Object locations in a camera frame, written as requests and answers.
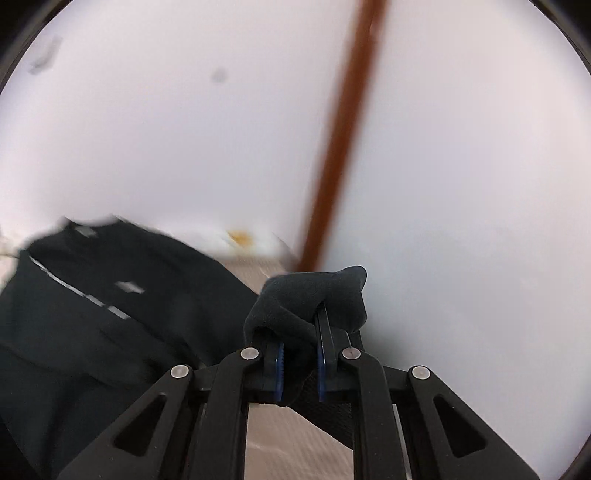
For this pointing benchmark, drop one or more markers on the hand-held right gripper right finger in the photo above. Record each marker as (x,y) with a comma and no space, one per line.
(322,374)

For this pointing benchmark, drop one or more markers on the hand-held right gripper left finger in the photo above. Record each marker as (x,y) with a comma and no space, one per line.
(279,369)

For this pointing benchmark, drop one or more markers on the black garment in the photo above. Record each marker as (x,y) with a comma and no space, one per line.
(115,323)

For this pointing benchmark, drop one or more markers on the striped beige mattress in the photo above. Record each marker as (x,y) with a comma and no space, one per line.
(286,447)

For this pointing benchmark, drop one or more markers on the rolled white patterned mat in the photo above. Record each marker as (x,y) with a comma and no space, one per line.
(240,239)

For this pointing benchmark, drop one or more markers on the brown wooden door frame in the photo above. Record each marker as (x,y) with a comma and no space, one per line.
(342,138)

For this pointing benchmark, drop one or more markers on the white wall switch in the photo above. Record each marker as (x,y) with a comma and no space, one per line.
(45,54)

